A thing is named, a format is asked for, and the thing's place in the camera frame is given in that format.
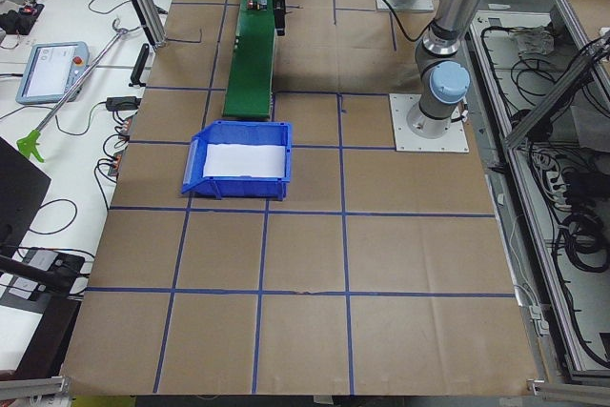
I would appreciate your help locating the black monitor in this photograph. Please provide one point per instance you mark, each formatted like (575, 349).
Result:
(23, 190)

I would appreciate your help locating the left blue plastic bin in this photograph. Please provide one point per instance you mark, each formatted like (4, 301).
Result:
(238, 132)

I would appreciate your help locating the teach pendant tablet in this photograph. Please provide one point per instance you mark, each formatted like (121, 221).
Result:
(51, 71)

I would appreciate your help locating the black handle bar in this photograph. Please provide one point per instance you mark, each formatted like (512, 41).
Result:
(139, 67)

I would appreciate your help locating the green conveyor belt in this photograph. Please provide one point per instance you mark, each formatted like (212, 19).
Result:
(249, 90)

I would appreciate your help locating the green handled reach grabber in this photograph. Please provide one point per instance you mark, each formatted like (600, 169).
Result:
(27, 145)

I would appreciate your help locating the black power adapter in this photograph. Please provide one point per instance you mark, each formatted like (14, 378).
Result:
(122, 103)

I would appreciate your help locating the white foam pad left bin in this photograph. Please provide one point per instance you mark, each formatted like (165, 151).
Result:
(237, 160)

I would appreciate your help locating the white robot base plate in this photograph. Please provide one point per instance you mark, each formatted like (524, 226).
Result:
(415, 133)

